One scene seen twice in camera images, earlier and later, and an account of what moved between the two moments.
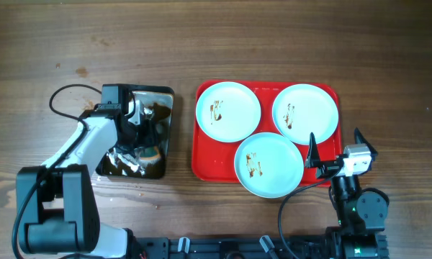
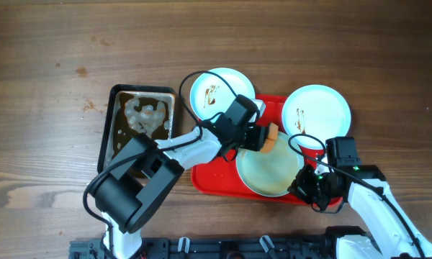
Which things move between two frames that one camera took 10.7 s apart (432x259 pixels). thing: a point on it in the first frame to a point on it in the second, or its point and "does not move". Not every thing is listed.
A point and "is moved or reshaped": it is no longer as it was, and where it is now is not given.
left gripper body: x=144 y=131 to x=258 y=137
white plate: x=268 y=165 does not move
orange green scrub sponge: x=149 y=153 is moved or reshaped
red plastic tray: x=214 y=160 to x=222 y=178
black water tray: x=147 y=155 does not move
